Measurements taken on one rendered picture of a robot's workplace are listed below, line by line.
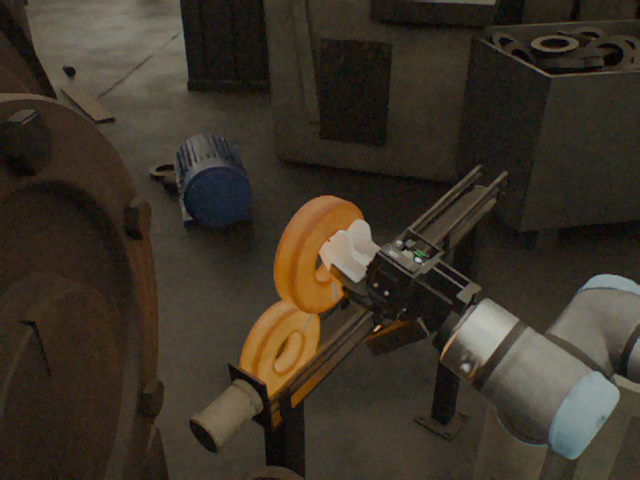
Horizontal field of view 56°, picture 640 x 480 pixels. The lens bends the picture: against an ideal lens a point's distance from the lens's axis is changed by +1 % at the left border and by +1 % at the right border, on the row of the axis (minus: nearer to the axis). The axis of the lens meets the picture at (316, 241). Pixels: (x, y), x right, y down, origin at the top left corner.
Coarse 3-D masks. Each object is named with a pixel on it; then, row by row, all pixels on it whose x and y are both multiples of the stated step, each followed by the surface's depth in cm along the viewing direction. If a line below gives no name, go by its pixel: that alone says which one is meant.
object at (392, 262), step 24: (408, 240) 70; (384, 264) 67; (408, 264) 66; (432, 264) 66; (384, 288) 68; (408, 288) 65; (432, 288) 67; (456, 288) 65; (480, 288) 65; (384, 312) 68; (408, 312) 69; (432, 312) 67; (456, 312) 64
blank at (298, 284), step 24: (312, 216) 71; (336, 216) 74; (360, 216) 78; (288, 240) 71; (312, 240) 71; (288, 264) 71; (312, 264) 73; (288, 288) 72; (312, 288) 75; (336, 288) 79; (312, 312) 76
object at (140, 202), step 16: (32, 112) 23; (16, 128) 22; (32, 128) 22; (48, 128) 24; (16, 144) 22; (32, 144) 22; (48, 144) 24; (16, 160) 22; (32, 160) 23; (48, 160) 24; (128, 208) 34; (144, 208) 35; (128, 224) 34; (144, 224) 35; (160, 384) 39; (144, 400) 38; (160, 400) 39
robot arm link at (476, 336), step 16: (480, 304) 64; (496, 304) 65; (464, 320) 63; (480, 320) 63; (496, 320) 63; (512, 320) 63; (464, 336) 62; (480, 336) 62; (496, 336) 62; (448, 352) 64; (464, 352) 62; (480, 352) 62; (448, 368) 66; (464, 368) 62; (480, 368) 62
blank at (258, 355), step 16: (272, 320) 86; (288, 320) 87; (304, 320) 91; (256, 336) 85; (272, 336) 85; (304, 336) 92; (256, 352) 84; (272, 352) 87; (288, 352) 94; (304, 352) 94; (256, 368) 85; (272, 368) 88; (288, 368) 92; (272, 384) 90
